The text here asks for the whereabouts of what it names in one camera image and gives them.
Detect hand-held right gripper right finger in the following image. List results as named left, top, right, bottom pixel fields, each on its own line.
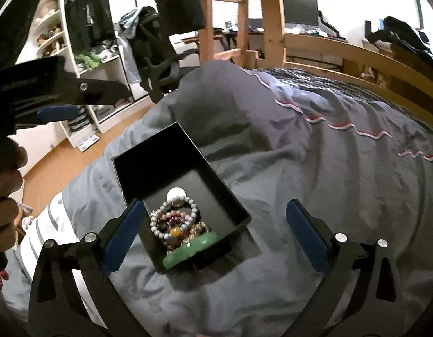
left=283, top=199, right=405, bottom=337

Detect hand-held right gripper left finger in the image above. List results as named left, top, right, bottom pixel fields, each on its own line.
left=28, top=198, right=157, bottom=337

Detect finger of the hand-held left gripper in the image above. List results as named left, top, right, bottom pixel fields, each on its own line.
left=76, top=79, right=133, bottom=106
left=37, top=106, right=81, bottom=126

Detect grey beaded bracelet amber bead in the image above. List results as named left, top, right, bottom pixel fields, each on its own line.
left=150, top=197, right=200, bottom=243

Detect pink beaded bracelet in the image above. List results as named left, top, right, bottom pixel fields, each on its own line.
left=156, top=209, right=205, bottom=244

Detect pale translucent beaded bracelet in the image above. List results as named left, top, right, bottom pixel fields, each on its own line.
left=179, top=218, right=217, bottom=251

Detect green jade bangle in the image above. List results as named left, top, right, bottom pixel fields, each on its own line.
left=162, top=231, right=226, bottom=266

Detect black square box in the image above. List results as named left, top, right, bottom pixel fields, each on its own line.
left=113, top=122, right=252, bottom=274

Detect person's left hand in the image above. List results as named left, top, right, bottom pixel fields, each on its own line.
left=0, top=140, right=28, bottom=253

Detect green cloth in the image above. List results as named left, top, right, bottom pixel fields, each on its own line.
left=75, top=52, right=103, bottom=72

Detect white shelf unit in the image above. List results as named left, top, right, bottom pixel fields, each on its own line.
left=16, top=0, right=141, bottom=152

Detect grey duvet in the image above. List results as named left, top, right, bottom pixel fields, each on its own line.
left=6, top=60, right=433, bottom=337

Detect black office chair with clothes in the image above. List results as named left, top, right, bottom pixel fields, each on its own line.
left=118, top=6, right=200, bottom=104

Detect white round disc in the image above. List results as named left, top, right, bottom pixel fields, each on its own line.
left=166, top=187, right=188, bottom=204

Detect dark hanging wardrobe clothes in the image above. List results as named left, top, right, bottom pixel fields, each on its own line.
left=64, top=0, right=116, bottom=56

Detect dark hanging garment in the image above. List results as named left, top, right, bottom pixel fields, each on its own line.
left=145, top=0, right=224, bottom=38

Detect wooden ladder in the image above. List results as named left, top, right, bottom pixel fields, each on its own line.
left=197, top=0, right=251, bottom=64

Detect wooden desk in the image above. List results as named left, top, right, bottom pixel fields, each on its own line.
left=181, top=26, right=266, bottom=54

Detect checkered bed sheet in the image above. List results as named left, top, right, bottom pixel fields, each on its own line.
left=255, top=67, right=426, bottom=120

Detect black computer monitor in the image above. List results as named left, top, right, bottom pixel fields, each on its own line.
left=282, top=0, right=321, bottom=28

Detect pile of dark clothes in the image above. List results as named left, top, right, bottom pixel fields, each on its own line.
left=365, top=16, right=433, bottom=68

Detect wooden bunk bed frame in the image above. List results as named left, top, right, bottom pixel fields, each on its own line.
left=197, top=0, right=433, bottom=129

